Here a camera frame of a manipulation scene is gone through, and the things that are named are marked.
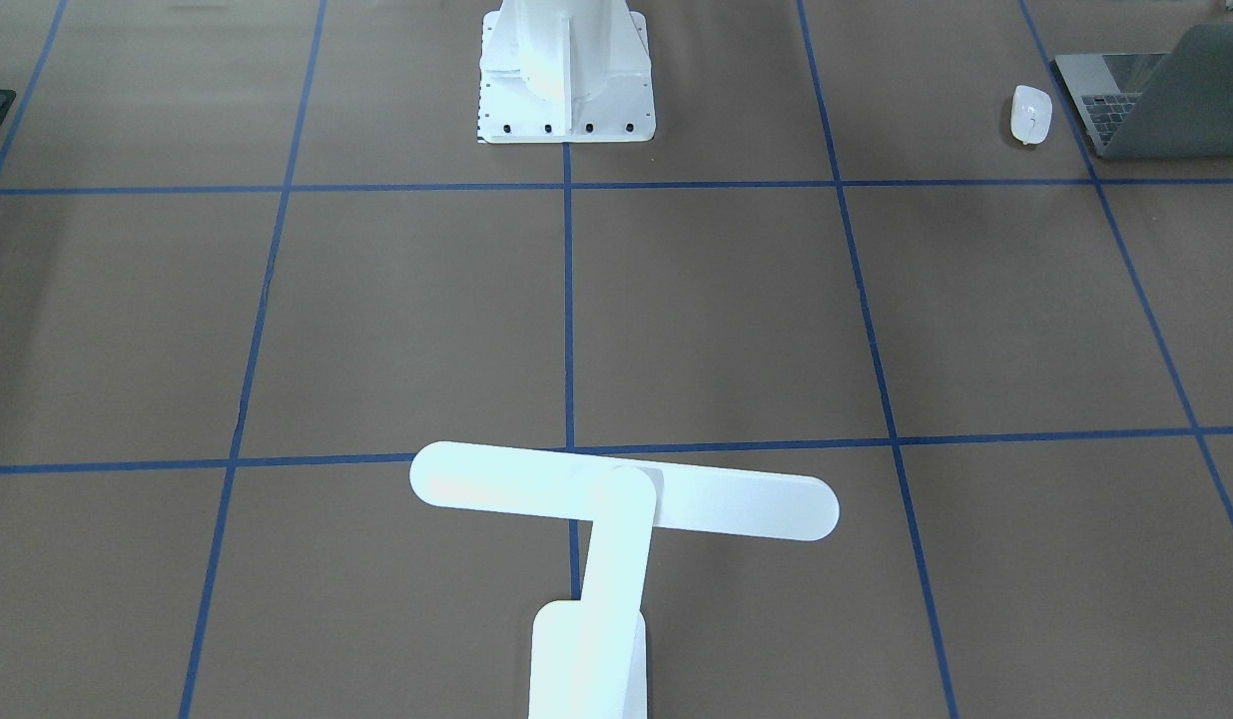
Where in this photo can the grey laptop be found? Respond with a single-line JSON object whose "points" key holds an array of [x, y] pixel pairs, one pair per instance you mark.
{"points": [[1175, 105]]}

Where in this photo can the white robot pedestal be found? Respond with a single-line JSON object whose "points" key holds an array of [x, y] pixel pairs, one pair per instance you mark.
{"points": [[565, 72]]}

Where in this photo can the white computer mouse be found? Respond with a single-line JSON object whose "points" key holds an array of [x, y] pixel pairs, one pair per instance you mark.
{"points": [[1031, 110]]}

